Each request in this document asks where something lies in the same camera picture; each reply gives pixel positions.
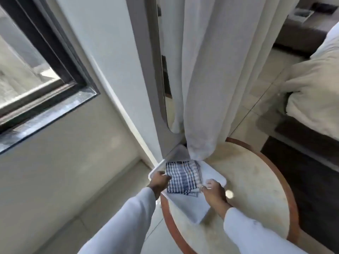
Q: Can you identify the dark rug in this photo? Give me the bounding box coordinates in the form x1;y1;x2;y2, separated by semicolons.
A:
261;137;339;247

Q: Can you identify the person's left forearm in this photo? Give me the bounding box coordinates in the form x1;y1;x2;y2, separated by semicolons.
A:
77;187;157;254

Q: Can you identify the person's right hand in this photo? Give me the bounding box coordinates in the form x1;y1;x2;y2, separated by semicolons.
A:
200;179;233;220

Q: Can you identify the beige duvet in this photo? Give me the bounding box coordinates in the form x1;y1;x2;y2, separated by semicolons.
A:
278;51;339;142

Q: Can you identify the round table with wooden rim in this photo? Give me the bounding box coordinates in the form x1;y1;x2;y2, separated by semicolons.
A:
160;137;300;254

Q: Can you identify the white curtain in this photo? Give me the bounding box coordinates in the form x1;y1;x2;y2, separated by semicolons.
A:
170;0;302;160

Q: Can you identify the rounded mirror with grey frame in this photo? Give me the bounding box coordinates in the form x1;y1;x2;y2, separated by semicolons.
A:
125;0;189;163

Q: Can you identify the white pillow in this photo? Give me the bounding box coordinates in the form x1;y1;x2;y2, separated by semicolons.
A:
309;22;339;60

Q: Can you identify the black framed window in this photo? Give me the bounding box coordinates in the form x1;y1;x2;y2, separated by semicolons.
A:
0;0;101;154

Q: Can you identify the blue white checked cloth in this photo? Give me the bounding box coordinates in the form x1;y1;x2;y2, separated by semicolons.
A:
165;160;204;198

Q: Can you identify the person's right forearm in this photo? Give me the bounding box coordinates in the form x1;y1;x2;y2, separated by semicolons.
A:
223;207;310;254

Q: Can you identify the black flat object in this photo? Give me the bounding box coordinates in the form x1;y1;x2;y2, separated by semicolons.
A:
310;2;338;15

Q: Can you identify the white rectangular tray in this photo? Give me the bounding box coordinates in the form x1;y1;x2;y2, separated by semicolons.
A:
148;144;227;225

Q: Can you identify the brown sofa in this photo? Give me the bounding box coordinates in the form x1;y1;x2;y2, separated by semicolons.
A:
273;0;339;57

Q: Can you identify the dark bed base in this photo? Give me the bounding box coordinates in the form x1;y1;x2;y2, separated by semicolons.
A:
274;114;339;167

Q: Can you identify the person's left hand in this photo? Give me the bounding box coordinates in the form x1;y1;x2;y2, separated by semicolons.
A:
147;171;172;200

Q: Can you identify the grey box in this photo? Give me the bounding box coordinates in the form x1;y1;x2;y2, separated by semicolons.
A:
288;7;314;23

